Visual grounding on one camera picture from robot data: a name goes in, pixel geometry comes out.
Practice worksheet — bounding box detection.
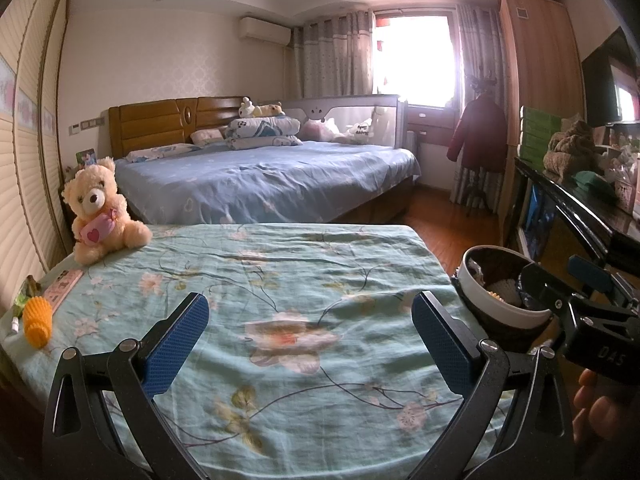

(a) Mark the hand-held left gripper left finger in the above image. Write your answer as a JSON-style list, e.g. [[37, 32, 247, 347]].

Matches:
[[42, 291, 211, 480]]

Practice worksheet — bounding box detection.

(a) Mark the brown plush toy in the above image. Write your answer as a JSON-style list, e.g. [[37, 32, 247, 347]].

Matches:
[[542, 120, 598, 173]]

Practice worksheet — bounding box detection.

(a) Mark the teal cloth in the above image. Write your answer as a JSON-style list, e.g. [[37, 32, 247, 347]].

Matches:
[[570, 170, 618, 192]]

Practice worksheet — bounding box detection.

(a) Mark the black television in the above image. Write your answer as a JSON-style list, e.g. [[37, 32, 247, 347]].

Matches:
[[581, 27, 640, 128]]

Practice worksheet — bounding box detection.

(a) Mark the stack of green boxes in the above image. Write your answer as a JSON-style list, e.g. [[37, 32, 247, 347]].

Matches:
[[520, 106, 563, 168]]

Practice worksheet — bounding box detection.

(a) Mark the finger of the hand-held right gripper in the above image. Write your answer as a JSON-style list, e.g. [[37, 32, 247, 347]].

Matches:
[[566, 254, 640, 308], [517, 261, 571, 317]]

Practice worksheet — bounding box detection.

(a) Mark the coat rack stand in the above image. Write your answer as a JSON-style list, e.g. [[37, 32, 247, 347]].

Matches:
[[462, 72, 496, 218]]

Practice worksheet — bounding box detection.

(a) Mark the blue box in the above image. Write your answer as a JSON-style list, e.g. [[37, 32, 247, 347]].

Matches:
[[522, 185, 556, 261]]

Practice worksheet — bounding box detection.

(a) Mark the wooden bed headboard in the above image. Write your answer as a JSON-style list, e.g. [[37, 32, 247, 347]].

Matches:
[[108, 95, 251, 158]]

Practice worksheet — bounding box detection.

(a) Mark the tall wooden wardrobe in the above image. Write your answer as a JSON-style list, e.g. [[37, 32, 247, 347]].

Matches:
[[495, 0, 586, 241]]

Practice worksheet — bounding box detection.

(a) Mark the green wrapper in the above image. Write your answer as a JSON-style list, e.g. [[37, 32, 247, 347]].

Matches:
[[15, 276, 43, 311]]

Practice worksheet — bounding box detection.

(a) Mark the white trash bin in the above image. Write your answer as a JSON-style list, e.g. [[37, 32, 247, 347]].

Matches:
[[457, 245, 556, 353]]

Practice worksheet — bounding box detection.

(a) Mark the cream louvered closet door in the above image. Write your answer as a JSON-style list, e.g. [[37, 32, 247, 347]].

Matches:
[[0, 0, 76, 301]]

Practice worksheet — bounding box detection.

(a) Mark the bed with blue sheet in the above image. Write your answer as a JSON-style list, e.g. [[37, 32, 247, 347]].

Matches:
[[114, 140, 422, 226]]

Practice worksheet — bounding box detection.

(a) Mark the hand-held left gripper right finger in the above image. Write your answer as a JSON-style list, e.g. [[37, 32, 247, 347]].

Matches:
[[410, 290, 576, 480]]

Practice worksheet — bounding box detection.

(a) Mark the grey dotted curtain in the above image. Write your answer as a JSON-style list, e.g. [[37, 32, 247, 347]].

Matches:
[[450, 4, 506, 206], [292, 10, 375, 100]]

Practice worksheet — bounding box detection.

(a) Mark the grey bed guard rail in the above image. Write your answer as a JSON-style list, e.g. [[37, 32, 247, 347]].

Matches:
[[282, 94, 408, 148]]

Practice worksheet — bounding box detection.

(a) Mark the folded blue white quilt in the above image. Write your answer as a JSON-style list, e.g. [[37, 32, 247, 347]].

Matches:
[[222, 116, 305, 151]]

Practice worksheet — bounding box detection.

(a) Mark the mint floral bedsheet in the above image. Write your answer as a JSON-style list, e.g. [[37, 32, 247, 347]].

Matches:
[[0, 222, 526, 466]]

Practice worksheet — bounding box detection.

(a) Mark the pink plush cushion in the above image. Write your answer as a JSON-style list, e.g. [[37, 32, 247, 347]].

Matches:
[[299, 120, 333, 142]]

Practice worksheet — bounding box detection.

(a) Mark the cream teddy bear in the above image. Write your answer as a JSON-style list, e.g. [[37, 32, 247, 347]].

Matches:
[[61, 157, 153, 266]]

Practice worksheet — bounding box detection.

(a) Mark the person's right hand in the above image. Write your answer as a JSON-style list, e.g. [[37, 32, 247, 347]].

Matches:
[[572, 367, 640, 461]]

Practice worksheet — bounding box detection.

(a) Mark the white air conditioner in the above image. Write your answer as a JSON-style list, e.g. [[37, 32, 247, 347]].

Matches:
[[239, 16, 292, 45]]

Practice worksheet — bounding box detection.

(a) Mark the desk with drawers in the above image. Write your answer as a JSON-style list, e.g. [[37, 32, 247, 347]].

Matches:
[[406, 105, 463, 151]]

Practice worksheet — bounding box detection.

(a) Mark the orange foam fruit net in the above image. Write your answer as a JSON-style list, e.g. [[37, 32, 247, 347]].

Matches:
[[24, 296, 55, 350]]

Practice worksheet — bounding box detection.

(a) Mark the pink storage box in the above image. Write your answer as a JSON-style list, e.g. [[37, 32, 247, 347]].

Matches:
[[612, 160, 640, 212]]

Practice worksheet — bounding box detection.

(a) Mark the black glossy cabinet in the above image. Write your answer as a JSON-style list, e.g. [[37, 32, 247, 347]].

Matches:
[[502, 155, 640, 281]]

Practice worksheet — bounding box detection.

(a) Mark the pink pillow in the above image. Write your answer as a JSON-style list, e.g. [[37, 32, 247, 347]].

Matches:
[[190, 127, 226, 148]]

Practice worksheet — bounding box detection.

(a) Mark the bright window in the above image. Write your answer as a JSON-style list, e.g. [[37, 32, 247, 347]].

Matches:
[[372, 10, 463, 108]]

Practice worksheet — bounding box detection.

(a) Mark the blue print pillow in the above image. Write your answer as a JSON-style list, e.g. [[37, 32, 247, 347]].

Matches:
[[125, 143, 198, 162]]

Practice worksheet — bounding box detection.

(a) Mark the dark red coat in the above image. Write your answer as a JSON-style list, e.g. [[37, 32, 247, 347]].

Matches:
[[446, 95, 508, 173]]

